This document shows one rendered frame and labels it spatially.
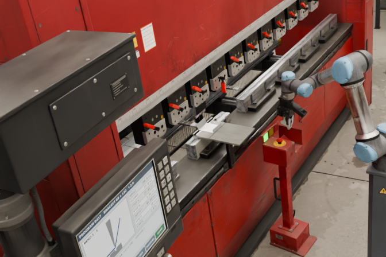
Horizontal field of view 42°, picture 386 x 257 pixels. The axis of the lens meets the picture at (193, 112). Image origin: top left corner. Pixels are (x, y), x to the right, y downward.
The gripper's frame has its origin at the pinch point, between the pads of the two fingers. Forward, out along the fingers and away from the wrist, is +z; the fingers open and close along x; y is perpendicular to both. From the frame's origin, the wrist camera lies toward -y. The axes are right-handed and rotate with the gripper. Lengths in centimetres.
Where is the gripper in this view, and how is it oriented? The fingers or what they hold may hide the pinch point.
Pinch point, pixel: (290, 128)
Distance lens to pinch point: 304.9
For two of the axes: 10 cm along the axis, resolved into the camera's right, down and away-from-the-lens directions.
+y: -7.9, -2.6, 5.6
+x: -6.1, 4.4, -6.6
